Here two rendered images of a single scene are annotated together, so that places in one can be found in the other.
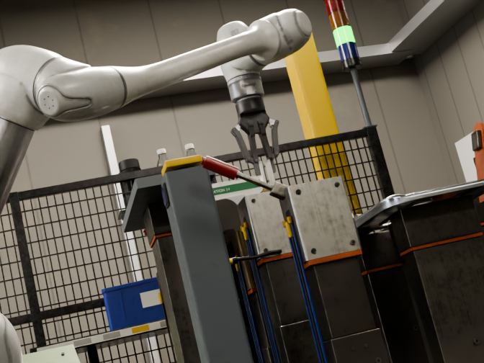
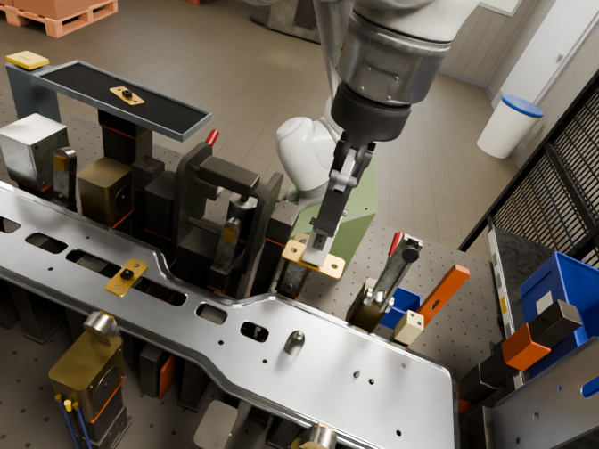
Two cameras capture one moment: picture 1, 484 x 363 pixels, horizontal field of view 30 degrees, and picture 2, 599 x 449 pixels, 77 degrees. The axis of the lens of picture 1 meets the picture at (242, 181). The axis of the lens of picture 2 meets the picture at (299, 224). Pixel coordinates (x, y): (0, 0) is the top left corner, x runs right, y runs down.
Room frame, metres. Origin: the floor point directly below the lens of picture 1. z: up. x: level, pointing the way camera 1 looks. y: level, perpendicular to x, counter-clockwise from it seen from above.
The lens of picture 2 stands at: (2.36, -0.43, 1.61)
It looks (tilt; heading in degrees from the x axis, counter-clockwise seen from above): 40 degrees down; 108
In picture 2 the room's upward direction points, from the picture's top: 20 degrees clockwise
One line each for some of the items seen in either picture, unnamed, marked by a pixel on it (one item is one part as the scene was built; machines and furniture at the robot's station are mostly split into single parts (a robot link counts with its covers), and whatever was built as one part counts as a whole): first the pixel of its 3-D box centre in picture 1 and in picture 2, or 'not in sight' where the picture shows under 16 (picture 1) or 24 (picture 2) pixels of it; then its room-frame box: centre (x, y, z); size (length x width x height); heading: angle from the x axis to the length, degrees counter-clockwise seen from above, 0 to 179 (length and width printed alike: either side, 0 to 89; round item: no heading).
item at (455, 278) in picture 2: not in sight; (401, 341); (2.49, 0.17, 0.95); 0.03 x 0.01 x 0.50; 14
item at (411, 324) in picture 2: not in sight; (379, 363); (2.48, 0.14, 0.88); 0.04 x 0.04 x 0.37; 14
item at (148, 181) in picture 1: (164, 202); (127, 98); (1.68, 0.15, 1.16); 0.37 x 0.14 x 0.02; 14
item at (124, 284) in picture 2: not in sight; (127, 274); (1.98, -0.12, 1.01); 0.08 x 0.04 x 0.01; 104
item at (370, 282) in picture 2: not in sight; (349, 333); (2.39, 0.17, 0.87); 0.10 x 0.07 x 0.35; 104
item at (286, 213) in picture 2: not in sight; (266, 274); (2.15, 0.15, 0.91); 0.07 x 0.05 x 0.42; 104
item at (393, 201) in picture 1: (324, 266); (115, 276); (1.96, -0.13, 1.00); 1.38 x 0.22 x 0.02; 14
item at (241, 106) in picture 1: (252, 117); (361, 131); (2.28, -0.07, 1.45); 0.08 x 0.07 x 0.09; 103
